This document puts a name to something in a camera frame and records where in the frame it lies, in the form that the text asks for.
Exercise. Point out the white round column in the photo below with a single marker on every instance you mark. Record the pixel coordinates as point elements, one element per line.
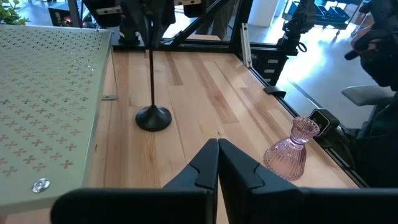
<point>264,12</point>

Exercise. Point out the black box with white labels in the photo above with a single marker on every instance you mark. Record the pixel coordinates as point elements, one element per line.
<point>267,63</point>

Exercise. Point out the person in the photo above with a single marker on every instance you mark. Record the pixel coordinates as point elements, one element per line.
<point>382,68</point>
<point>222,18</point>

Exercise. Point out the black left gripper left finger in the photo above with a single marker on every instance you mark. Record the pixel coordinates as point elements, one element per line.
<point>186,205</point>

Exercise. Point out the small black table camera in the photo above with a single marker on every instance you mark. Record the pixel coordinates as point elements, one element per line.
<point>323,119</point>

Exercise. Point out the silver metal bar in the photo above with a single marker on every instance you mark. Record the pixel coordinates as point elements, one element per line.
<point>245,46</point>

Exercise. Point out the tall black candlestick holder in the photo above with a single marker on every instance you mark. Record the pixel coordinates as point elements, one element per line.
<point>153,119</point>

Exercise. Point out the pink ribbed glass candle holder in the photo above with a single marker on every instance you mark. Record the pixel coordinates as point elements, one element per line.
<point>286,155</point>

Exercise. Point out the green perforated metal shelf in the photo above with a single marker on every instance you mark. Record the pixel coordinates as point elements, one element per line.
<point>46,93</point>

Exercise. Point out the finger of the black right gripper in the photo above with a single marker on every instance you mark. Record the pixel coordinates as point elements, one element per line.
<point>102,17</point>
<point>192,7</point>

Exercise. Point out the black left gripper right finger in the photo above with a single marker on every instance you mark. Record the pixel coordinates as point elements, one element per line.
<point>280,205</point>

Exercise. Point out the black table edge bracket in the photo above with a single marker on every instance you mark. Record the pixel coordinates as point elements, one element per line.
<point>275,91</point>

